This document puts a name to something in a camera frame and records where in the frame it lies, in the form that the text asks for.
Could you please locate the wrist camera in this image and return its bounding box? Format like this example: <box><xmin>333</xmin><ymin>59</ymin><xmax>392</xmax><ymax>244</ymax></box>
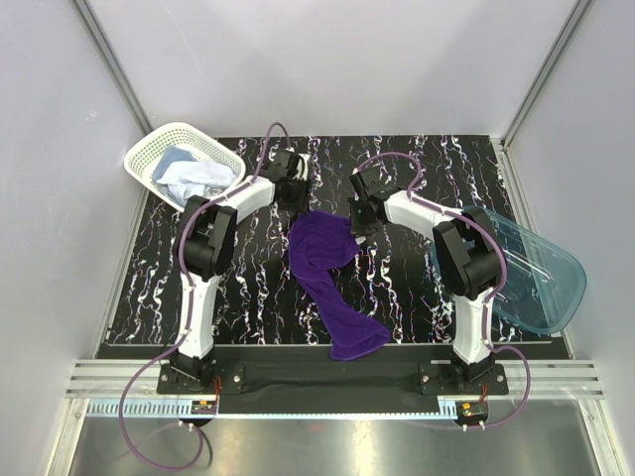
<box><xmin>260</xmin><ymin>150</ymin><xmax>310</xmax><ymax>182</ymax></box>
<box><xmin>349</xmin><ymin>168</ymin><xmax>396</xmax><ymax>201</ymax></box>

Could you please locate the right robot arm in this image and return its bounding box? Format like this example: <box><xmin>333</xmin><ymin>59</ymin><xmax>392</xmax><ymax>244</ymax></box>
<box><xmin>348</xmin><ymin>190</ymin><xmax>507</xmax><ymax>394</ymax></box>

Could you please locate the white perforated laundry basket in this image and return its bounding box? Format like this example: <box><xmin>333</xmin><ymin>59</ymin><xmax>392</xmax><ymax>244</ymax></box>
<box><xmin>124</xmin><ymin>122</ymin><xmax>246</xmax><ymax>211</ymax></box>

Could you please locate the light blue towel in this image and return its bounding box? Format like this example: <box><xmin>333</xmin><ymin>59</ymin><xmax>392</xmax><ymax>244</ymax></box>
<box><xmin>151</xmin><ymin>145</ymin><xmax>195</xmax><ymax>182</ymax></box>

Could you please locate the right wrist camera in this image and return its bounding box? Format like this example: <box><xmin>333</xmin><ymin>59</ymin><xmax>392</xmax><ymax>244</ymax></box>
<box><xmin>349</xmin><ymin>168</ymin><xmax>396</xmax><ymax>201</ymax></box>

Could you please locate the purple microfiber towel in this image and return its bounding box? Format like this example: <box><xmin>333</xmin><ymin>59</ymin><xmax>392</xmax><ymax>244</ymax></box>
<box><xmin>289</xmin><ymin>210</ymin><xmax>389</xmax><ymax>361</ymax></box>

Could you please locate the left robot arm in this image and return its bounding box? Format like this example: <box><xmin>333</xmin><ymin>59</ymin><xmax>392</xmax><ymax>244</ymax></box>
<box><xmin>169</xmin><ymin>177</ymin><xmax>311</xmax><ymax>393</ymax></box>

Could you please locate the aluminium frame rail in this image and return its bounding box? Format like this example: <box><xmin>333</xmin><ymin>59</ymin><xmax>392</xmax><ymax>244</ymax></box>
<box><xmin>65</xmin><ymin>360</ymin><xmax>603</xmax><ymax>419</ymax></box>

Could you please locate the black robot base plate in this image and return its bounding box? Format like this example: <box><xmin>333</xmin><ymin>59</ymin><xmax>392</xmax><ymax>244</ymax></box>
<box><xmin>157</xmin><ymin>344</ymin><xmax>509</xmax><ymax>397</ymax></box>

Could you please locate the white towel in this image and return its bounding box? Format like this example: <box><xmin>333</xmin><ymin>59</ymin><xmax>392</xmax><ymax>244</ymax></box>
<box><xmin>157</xmin><ymin>161</ymin><xmax>237</xmax><ymax>202</ymax></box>

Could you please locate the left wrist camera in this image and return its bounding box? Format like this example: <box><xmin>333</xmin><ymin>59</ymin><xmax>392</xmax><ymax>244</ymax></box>
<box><xmin>260</xmin><ymin>150</ymin><xmax>310</xmax><ymax>182</ymax></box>

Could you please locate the blue transparent plastic tray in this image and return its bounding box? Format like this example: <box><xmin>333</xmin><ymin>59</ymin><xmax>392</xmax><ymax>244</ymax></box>
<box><xmin>429</xmin><ymin>205</ymin><xmax>589</xmax><ymax>337</ymax></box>

